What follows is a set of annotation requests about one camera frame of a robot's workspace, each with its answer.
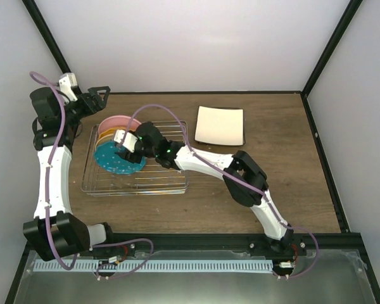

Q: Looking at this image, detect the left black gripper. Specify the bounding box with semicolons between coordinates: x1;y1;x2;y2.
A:
60;87;111;127

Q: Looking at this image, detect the teal dotted scalloped plate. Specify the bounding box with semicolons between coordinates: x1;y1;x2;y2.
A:
94;141;146;175

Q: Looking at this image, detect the orange dotted scalloped plate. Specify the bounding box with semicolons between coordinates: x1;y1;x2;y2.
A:
94;126;126;148

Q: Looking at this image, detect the plain white square plate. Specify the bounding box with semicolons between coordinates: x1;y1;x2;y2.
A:
194;106;245;142

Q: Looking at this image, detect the floral square plate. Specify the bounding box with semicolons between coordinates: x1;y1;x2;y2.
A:
195;140;246;147

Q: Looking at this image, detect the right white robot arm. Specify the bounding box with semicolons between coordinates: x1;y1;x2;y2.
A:
113;122;293;255

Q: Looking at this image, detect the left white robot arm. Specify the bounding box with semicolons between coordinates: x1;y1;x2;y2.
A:
23;86;117;262

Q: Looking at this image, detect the pink round plate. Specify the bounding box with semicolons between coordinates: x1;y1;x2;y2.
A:
98;115;131;134

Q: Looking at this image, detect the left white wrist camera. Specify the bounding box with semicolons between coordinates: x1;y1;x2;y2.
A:
58;73;78;104

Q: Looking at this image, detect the chrome wire dish rack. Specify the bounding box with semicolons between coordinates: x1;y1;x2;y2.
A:
81;125;188;197

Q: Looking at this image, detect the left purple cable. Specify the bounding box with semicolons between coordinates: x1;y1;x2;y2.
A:
29;71;80;272

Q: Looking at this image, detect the purple cable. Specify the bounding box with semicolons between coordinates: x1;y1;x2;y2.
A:
29;71;80;272
126;104;319;281

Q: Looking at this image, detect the white slotted cable duct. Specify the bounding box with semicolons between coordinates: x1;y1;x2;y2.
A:
33;259;275;273

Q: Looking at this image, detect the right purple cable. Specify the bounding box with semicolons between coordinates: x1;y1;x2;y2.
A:
126;104;319;281

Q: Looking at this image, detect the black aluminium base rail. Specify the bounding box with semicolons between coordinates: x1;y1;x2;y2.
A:
107;232;365;259

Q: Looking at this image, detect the black enclosure frame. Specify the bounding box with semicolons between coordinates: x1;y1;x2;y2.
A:
6;1;380;303

